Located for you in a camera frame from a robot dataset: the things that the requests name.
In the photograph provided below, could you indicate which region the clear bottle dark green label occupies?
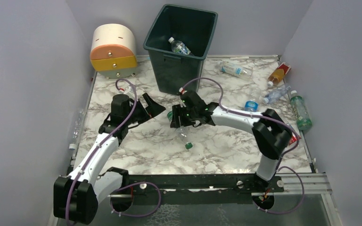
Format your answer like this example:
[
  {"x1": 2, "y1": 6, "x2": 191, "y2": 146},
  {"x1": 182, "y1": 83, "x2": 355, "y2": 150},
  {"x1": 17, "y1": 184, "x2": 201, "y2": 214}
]
[{"x1": 168, "y1": 37, "x2": 194, "y2": 56}]

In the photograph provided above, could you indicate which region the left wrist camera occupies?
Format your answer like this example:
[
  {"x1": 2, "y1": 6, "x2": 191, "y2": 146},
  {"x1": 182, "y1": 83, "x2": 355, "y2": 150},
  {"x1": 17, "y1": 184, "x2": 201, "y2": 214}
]
[{"x1": 119, "y1": 86, "x2": 135, "y2": 100}]

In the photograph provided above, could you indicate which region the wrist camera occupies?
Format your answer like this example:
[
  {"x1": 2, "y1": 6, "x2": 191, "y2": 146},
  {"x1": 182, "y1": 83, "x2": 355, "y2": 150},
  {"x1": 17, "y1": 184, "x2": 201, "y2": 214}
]
[
  {"x1": 119, "y1": 86, "x2": 135, "y2": 100},
  {"x1": 179, "y1": 87, "x2": 187, "y2": 96}
]

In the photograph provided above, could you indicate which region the clear bottle light blue label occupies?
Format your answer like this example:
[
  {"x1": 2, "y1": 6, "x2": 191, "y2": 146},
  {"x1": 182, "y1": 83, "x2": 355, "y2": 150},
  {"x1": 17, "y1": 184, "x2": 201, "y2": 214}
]
[{"x1": 219, "y1": 61, "x2": 253, "y2": 77}]

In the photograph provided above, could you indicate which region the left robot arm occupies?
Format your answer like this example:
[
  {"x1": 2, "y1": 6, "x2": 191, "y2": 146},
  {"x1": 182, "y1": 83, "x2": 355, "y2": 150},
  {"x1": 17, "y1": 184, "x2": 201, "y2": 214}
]
[{"x1": 53, "y1": 93, "x2": 166, "y2": 225}]

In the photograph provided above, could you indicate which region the dark green plastic bin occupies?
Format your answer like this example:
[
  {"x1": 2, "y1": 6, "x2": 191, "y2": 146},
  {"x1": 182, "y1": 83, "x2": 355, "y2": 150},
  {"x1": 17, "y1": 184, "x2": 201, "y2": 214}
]
[{"x1": 143, "y1": 4, "x2": 218, "y2": 95}]

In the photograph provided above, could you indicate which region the green tea bottle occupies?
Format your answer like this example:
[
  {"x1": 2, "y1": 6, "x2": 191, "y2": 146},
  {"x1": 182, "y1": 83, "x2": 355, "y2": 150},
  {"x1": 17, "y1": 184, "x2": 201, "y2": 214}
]
[{"x1": 290, "y1": 90, "x2": 313, "y2": 131}]

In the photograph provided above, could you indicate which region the cream orange drawer box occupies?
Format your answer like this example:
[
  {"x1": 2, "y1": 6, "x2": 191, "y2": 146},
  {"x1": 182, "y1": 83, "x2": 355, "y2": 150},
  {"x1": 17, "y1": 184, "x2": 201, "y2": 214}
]
[{"x1": 90, "y1": 24, "x2": 138, "y2": 79}]

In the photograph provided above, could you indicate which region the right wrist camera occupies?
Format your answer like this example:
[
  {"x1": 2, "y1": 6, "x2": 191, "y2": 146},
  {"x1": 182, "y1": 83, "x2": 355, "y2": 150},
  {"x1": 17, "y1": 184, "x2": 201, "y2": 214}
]
[{"x1": 179, "y1": 87, "x2": 187, "y2": 96}]

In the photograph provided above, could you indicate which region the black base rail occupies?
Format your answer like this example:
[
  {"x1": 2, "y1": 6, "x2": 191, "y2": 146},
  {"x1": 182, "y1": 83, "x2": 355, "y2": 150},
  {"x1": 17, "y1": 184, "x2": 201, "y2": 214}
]
[{"x1": 67, "y1": 173, "x2": 285, "y2": 207}]

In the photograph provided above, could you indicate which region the amber tea bottle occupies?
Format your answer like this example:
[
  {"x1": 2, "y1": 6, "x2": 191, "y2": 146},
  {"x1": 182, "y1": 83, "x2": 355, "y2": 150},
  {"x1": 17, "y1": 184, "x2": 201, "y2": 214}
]
[{"x1": 266, "y1": 62, "x2": 291, "y2": 88}]

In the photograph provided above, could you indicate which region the red cap bottle right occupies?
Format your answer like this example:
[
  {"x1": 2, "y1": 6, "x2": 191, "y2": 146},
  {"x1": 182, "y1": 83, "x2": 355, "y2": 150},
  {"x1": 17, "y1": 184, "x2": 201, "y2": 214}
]
[{"x1": 287, "y1": 123, "x2": 301, "y2": 147}]

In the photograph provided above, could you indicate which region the aluminium frame rail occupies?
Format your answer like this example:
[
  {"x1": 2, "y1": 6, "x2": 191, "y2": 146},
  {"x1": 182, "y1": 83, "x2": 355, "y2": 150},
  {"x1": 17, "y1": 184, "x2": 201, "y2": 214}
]
[{"x1": 92, "y1": 172, "x2": 333, "y2": 202}]

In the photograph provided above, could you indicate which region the clear bottle green white label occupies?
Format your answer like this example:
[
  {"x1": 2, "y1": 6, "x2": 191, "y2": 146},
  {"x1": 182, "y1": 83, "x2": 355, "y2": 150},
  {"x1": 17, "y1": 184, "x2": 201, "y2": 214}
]
[{"x1": 174, "y1": 126, "x2": 193, "y2": 150}]

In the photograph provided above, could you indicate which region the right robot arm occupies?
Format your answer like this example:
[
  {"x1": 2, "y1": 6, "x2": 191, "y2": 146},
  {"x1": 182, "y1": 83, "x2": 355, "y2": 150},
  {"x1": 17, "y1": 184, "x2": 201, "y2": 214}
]
[{"x1": 167, "y1": 91, "x2": 293, "y2": 189}]

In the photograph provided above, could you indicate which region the crumpled clear bottle white cap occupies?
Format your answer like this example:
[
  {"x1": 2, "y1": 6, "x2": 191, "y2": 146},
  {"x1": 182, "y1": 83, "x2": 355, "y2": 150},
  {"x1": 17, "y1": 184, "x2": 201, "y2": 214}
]
[{"x1": 262, "y1": 85, "x2": 291, "y2": 105}]

